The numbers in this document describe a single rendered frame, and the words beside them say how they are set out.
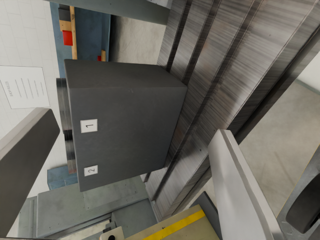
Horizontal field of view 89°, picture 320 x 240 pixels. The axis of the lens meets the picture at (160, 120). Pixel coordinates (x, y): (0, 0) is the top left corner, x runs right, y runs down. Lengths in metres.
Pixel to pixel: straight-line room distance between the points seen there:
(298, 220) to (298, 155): 0.64
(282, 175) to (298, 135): 0.28
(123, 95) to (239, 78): 0.16
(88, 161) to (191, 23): 0.29
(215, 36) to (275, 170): 1.15
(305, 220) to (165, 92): 0.52
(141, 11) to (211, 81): 0.43
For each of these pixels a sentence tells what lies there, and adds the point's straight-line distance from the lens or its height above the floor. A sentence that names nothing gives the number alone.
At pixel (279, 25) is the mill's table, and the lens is 0.22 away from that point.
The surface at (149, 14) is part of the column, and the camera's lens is 0.64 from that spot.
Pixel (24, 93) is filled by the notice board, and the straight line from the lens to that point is 5.35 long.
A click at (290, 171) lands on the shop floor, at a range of 1.29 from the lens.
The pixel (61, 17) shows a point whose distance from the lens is 4.00.
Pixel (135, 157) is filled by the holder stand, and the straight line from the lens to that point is 0.34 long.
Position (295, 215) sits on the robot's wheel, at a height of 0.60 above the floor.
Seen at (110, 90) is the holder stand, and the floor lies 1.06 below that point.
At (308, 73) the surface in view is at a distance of 0.29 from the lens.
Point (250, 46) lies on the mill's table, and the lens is 0.23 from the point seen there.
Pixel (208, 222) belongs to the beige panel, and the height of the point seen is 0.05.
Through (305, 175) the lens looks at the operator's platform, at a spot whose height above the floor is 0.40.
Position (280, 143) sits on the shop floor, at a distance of 1.26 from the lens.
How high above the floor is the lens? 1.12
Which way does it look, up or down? 29 degrees down
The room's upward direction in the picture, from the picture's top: 97 degrees counter-clockwise
